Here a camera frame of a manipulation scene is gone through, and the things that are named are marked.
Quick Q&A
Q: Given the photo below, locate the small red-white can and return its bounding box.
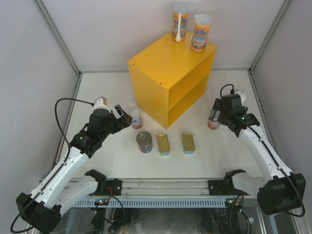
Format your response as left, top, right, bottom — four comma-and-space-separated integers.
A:
208, 119, 220, 130
130, 108, 143, 129

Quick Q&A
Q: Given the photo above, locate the round tomato tin can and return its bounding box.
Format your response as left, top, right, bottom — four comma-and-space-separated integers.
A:
136, 131, 153, 153

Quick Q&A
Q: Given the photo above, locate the tall can with white spoon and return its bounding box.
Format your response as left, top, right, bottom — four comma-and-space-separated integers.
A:
172, 4, 188, 42

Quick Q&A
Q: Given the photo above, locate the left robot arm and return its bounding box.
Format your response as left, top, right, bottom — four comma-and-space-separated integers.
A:
16, 104, 132, 234

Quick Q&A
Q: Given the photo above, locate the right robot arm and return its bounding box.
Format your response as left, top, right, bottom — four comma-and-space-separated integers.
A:
209, 94, 306, 217

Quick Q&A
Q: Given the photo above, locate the flat gold tin right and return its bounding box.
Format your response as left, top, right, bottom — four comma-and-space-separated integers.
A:
182, 133, 195, 155

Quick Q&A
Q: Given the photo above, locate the flat gold tin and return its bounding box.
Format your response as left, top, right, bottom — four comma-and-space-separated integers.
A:
182, 133, 195, 155
157, 134, 170, 156

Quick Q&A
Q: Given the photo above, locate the flat gold tin left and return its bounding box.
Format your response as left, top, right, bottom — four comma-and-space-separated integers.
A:
157, 134, 170, 156

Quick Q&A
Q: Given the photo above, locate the yellow two-shelf cabinet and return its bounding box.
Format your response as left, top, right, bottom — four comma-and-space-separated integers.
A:
128, 32, 217, 129

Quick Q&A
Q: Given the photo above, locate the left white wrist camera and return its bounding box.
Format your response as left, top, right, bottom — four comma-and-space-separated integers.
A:
93, 97, 109, 111

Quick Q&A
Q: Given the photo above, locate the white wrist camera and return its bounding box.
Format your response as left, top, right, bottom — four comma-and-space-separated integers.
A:
234, 89, 246, 104
93, 97, 109, 111

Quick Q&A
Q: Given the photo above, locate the right black camera cable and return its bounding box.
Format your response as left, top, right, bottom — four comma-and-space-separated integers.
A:
220, 84, 306, 217

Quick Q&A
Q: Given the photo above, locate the black camera cable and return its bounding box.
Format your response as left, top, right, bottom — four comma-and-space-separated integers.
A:
220, 84, 306, 217
10, 97, 97, 234

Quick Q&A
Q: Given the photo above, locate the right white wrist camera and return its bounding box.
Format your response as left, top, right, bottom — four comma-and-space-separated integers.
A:
234, 89, 246, 104

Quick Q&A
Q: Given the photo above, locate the left black camera cable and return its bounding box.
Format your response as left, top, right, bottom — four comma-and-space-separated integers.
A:
10, 97, 97, 234

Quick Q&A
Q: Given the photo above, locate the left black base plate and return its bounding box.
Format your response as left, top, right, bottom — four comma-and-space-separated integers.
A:
98, 178, 122, 196

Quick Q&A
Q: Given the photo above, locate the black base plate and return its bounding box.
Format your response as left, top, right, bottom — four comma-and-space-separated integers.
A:
208, 179, 242, 196
98, 178, 122, 196

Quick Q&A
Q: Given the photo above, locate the aluminium front rail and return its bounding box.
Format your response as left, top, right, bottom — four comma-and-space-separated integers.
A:
39, 177, 269, 198

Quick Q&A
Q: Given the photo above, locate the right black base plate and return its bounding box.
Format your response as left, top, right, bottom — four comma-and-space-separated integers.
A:
208, 179, 242, 196

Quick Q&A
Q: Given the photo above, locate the grey slotted cable duct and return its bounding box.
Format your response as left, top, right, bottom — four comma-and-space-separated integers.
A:
73, 197, 227, 208

